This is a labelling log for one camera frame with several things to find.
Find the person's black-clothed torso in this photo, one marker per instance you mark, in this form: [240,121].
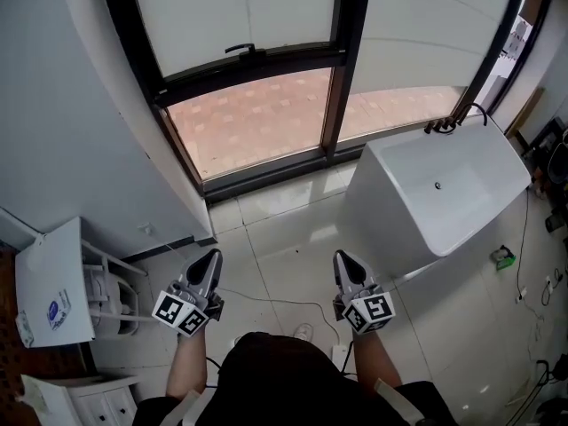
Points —
[284,384]

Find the white vanity sink cabinet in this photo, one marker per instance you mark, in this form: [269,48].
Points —
[111,402]

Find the white folding table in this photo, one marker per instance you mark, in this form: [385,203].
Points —
[53,264]

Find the dark-framed window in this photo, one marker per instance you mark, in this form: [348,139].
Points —
[350,82]

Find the white wipe pack green print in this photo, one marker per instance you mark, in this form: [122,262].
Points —
[24,328]

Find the person's white shoe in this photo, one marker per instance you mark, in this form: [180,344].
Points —
[303,331]

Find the person's left forearm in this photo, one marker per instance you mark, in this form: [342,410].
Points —
[186,366]

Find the white wall socket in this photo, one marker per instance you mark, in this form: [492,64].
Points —
[144,228]

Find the green packet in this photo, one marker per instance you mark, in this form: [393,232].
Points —
[503,259]

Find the white plastic bag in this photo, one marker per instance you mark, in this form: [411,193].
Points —
[33,397]

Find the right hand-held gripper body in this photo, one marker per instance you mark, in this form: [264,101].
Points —
[373,309]

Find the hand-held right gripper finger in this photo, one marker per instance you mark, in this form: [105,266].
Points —
[369,278]
[339,282]

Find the blue label wet wipes pack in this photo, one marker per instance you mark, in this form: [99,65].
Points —
[58,311]

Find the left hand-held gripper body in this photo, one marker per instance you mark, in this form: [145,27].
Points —
[171,309]

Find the white power adapter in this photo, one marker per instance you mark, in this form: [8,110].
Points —
[340,357]

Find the black equipment pile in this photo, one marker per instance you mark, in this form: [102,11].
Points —
[554,162]

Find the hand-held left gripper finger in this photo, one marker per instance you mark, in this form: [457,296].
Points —
[188,275]
[215,278]

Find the person's right forearm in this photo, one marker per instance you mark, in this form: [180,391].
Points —
[375,362]

